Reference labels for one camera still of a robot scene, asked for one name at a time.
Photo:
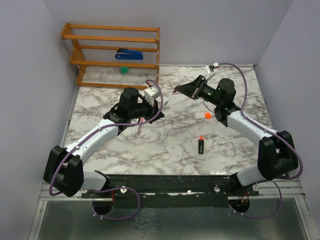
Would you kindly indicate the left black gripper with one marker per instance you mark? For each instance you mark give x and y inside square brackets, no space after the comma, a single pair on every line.
[153,110]

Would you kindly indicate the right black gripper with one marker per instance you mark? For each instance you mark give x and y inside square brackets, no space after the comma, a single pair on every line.
[193,89]

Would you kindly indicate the pink highlighter pen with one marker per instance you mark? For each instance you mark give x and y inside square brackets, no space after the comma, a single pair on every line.
[139,126]

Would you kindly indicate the white green-tipped pen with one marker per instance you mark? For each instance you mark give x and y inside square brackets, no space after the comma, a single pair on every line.
[168,100]

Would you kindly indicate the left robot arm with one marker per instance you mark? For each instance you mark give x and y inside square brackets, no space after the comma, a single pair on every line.
[64,170]

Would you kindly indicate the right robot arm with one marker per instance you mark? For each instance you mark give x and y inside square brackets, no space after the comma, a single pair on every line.
[275,149]

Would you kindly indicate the black orange highlighter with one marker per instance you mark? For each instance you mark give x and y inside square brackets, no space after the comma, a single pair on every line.
[201,145]

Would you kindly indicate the green eraser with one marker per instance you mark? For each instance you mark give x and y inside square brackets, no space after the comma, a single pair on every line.
[124,70]

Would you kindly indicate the blue stapler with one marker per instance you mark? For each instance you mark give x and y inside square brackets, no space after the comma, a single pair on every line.
[127,54]

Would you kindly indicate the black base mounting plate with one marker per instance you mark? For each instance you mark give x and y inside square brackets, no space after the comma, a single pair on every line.
[170,191]

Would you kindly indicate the wooden shelf rack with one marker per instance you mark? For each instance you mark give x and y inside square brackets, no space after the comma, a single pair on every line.
[96,46]

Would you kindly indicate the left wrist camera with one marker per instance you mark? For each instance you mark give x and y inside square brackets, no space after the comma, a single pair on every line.
[150,94]

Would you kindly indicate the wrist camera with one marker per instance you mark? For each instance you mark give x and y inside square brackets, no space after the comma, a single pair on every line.
[211,70]
[150,94]

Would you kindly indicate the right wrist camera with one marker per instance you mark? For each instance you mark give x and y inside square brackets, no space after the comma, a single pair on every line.
[211,70]

